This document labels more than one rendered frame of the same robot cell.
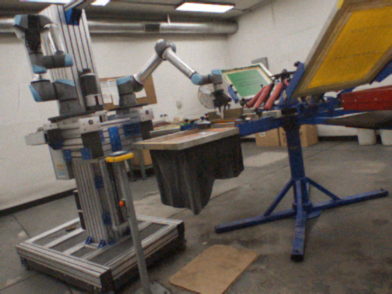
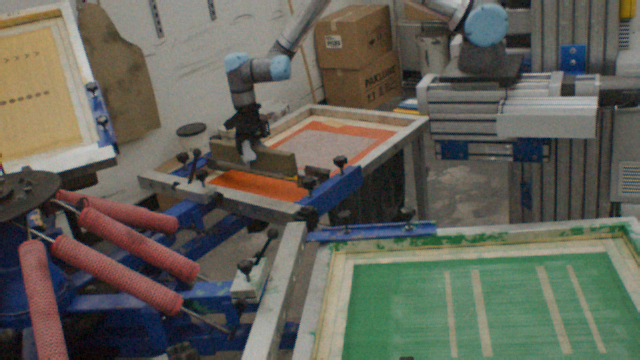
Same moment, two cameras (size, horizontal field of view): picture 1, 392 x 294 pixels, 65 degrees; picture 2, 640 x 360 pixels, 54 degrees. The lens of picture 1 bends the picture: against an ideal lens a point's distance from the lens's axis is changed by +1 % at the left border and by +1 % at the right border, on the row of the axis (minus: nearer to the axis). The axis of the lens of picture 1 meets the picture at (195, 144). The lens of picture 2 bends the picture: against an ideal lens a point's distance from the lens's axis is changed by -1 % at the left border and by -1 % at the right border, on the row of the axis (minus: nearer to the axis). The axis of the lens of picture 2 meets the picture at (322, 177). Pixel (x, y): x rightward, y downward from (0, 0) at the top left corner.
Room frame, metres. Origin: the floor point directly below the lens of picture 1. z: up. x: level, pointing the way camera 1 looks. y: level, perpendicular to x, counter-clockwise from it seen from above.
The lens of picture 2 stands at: (4.18, -0.45, 1.83)
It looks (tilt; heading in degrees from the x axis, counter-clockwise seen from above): 25 degrees down; 168
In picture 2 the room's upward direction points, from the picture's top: 9 degrees counter-clockwise
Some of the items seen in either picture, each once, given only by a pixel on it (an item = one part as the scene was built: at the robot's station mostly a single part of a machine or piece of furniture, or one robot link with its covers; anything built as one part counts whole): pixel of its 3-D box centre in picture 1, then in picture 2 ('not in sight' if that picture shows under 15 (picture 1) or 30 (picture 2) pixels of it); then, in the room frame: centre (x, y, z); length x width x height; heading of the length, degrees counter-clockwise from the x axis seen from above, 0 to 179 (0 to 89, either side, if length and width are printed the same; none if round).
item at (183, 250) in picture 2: (243, 133); (225, 229); (2.38, -0.39, 0.89); 1.24 x 0.06 x 0.06; 127
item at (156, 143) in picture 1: (199, 134); (305, 152); (2.12, -0.05, 0.97); 0.79 x 0.58 x 0.04; 127
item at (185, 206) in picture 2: not in sight; (186, 212); (2.46, -0.50, 1.02); 0.17 x 0.06 x 0.05; 127
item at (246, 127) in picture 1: (253, 125); (204, 167); (2.04, -0.40, 0.97); 0.30 x 0.05 x 0.07; 127
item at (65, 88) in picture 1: (64, 89); not in sight; (2.08, 0.79, 1.42); 0.13 x 0.12 x 0.14; 115
